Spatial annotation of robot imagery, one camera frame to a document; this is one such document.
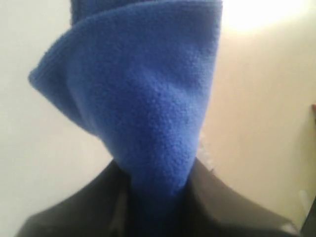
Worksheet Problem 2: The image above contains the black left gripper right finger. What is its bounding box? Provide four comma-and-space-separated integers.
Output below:
179, 159, 301, 237

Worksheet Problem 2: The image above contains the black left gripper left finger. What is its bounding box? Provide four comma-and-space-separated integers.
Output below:
16, 161, 146, 237

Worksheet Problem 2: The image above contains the blue fleece cloth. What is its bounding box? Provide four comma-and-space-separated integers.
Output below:
29, 0, 223, 237

